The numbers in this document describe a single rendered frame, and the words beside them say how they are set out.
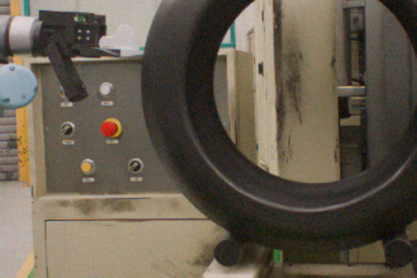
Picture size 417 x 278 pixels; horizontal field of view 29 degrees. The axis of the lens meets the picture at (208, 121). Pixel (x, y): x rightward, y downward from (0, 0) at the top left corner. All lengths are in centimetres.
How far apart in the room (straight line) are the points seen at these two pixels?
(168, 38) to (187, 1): 7
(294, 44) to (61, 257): 86
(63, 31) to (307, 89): 52
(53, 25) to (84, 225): 75
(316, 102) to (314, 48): 11
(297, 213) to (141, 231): 82
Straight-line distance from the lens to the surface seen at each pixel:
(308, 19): 169
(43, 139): 218
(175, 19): 134
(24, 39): 150
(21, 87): 139
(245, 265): 144
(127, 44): 145
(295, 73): 169
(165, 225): 206
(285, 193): 160
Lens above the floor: 119
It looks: 3 degrees down
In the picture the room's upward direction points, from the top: 2 degrees counter-clockwise
